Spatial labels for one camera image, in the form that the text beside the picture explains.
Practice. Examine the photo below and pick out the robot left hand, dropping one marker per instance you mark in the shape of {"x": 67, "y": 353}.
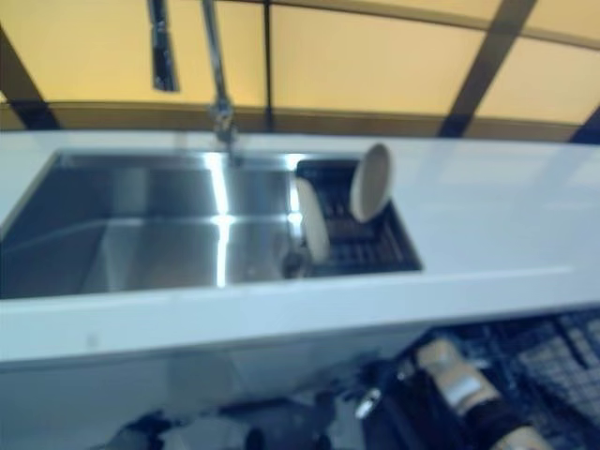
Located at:
{"x": 140, "y": 429}

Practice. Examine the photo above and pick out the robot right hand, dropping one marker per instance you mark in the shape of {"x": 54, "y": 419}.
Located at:
{"x": 438, "y": 358}

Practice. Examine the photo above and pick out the cream ceramic plate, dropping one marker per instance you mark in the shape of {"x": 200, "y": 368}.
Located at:
{"x": 314, "y": 220}
{"x": 372, "y": 183}

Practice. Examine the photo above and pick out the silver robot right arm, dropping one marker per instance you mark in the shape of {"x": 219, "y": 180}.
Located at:
{"x": 497, "y": 412}

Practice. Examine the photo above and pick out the white cabinet door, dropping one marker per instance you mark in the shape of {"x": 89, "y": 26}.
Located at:
{"x": 70, "y": 408}
{"x": 281, "y": 370}

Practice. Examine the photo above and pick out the black dish drainer rack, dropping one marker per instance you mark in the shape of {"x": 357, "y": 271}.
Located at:
{"x": 365, "y": 244}

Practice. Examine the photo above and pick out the stainless steel sink basin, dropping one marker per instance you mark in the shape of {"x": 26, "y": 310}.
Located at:
{"x": 140, "y": 234}

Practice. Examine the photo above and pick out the chrome pull-down faucet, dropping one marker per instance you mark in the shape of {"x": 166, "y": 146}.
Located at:
{"x": 164, "y": 56}

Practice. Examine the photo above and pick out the dark metal window frame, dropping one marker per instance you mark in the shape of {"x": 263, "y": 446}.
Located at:
{"x": 267, "y": 47}

